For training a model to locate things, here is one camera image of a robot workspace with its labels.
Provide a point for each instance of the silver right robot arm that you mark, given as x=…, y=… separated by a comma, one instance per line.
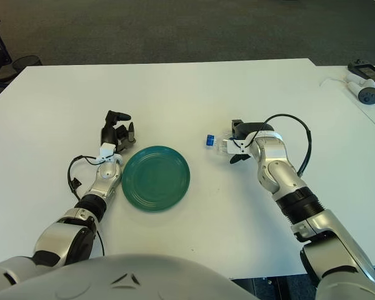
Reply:
x=278, y=168

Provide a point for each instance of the black handheld device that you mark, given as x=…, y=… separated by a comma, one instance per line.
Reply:
x=368, y=73

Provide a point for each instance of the green ribbed plate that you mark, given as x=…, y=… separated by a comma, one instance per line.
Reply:
x=156, y=179

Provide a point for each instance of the clear plastic bottle blue cap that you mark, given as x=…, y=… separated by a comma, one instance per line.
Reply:
x=210, y=140

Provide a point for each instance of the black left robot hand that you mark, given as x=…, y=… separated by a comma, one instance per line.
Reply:
x=107, y=132

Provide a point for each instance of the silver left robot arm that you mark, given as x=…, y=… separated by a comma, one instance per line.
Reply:
x=106, y=175

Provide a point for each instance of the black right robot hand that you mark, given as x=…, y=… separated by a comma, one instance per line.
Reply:
x=253, y=128

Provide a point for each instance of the white handheld controller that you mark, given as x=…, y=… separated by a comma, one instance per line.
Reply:
x=368, y=95

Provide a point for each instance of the grey robot torso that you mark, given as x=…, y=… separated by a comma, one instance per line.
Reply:
x=128, y=281

